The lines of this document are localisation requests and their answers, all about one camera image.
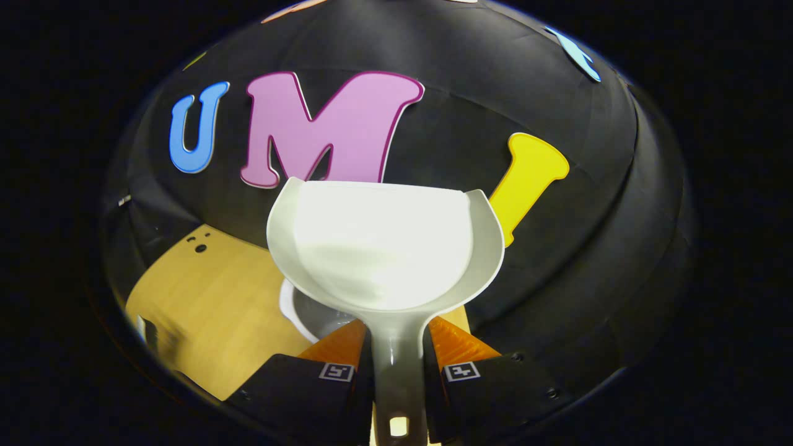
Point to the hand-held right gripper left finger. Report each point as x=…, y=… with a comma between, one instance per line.
x=364, y=402

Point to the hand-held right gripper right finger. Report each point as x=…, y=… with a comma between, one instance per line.
x=433, y=402

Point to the white ribbed garbage bin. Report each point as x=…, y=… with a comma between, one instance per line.
x=310, y=316

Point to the white plastic dustpan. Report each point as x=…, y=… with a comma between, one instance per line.
x=384, y=248

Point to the black backdrop cloth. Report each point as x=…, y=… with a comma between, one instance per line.
x=464, y=111

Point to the small white tag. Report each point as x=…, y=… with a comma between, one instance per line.
x=124, y=200

